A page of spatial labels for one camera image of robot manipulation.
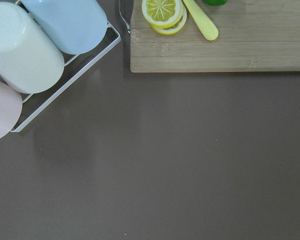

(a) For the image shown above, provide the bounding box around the cream white plastic cup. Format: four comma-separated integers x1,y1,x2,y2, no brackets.
0,2,65,94

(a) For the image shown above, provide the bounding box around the pale pink plastic cup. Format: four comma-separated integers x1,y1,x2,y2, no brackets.
0,81,23,138

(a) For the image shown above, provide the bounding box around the upper lemon slice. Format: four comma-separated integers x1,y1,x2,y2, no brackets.
141,0,183,29

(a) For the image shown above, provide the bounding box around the light blue plastic cup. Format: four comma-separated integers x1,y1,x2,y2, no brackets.
22,0,108,55

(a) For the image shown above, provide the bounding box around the lower lemon slice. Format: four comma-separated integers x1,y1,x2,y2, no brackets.
150,7,188,35

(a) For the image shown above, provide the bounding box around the yellow plastic knife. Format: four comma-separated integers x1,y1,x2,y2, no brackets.
183,0,219,41

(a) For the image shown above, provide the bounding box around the bamboo cutting board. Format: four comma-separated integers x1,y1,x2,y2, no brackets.
130,0,300,73

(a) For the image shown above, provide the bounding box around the lemon slice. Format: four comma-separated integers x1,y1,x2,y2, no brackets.
141,0,183,29
150,7,188,35

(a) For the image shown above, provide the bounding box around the green lime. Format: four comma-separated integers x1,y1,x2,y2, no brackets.
204,0,228,6

